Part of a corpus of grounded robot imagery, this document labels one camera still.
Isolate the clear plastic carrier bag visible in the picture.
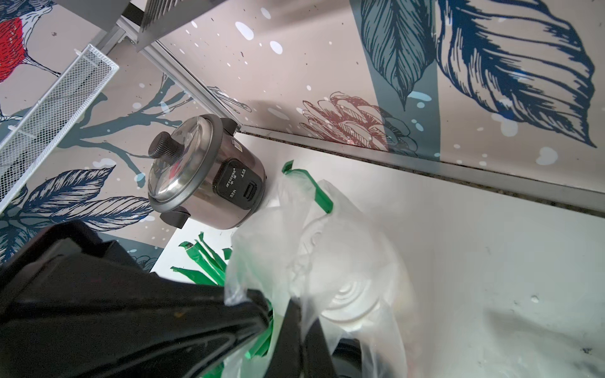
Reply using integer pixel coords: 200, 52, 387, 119
225, 169, 417, 377

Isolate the silver rice cooker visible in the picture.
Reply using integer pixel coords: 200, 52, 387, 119
147, 114, 266, 230

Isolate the white wire mesh shelf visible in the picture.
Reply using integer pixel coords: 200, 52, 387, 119
1, 44, 119, 210

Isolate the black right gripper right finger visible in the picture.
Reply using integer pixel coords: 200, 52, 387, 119
264, 299, 338, 378

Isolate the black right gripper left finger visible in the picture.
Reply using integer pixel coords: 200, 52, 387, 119
1, 221, 269, 377

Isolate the green straws bundle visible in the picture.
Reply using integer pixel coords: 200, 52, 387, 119
170, 232, 274, 377

